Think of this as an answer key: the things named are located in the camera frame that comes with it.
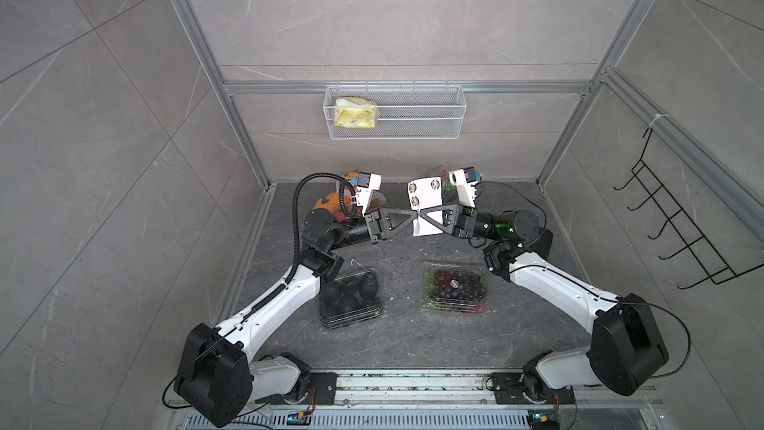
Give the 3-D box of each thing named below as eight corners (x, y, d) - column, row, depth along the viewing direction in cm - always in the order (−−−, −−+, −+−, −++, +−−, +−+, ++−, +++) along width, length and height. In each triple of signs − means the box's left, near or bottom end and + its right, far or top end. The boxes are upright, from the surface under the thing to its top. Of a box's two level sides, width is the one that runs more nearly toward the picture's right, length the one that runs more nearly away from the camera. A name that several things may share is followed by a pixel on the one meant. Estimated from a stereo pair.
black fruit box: (325, 334, 84) (320, 325, 78) (322, 290, 92) (317, 280, 86) (384, 321, 86) (384, 311, 80) (376, 280, 94) (375, 269, 88)
